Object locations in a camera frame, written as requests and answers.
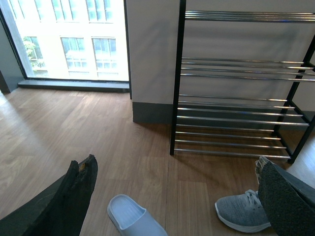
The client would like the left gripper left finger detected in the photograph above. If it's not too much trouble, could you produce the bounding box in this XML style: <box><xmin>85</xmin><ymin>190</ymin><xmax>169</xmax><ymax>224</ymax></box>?
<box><xmin>0</xmin><ymin>155</ymin><xmax>98</xmax><ymax>236</ymax></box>

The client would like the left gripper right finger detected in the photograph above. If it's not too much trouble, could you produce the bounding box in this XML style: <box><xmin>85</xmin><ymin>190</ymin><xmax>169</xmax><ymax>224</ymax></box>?
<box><xmin>255</xmin><ymin>156</ymin><xmax>315</xmax><ymax>236</ymax></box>

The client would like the grey sneaker with laces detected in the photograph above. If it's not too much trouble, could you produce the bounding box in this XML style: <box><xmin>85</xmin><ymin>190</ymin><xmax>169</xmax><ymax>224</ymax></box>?
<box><xmin>215</xmin><ymin>190</ymin><xmax>271</xmax><ymax>233</ymax></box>

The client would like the black metal shoe rack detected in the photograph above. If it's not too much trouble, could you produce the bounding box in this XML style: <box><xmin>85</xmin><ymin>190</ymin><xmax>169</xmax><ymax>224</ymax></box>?
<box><xmin>170</xmin><ymin>1</ymin><xmax>315</xmax><ymax>163</ymax></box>

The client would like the light blue slide slipper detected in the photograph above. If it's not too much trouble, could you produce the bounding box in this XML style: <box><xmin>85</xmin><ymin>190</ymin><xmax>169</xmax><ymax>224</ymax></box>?
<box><xmin>107</xmin><ymin>194</ymin><xmax>167</xmax><ymax>236</ymax></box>

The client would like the black window frame left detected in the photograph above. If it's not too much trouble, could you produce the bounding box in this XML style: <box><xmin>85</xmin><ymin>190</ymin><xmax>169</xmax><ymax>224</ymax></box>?
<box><xmin>0</xmin><ymin>0</ymin><xmax>131</xmax><ymax>93</ymax></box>

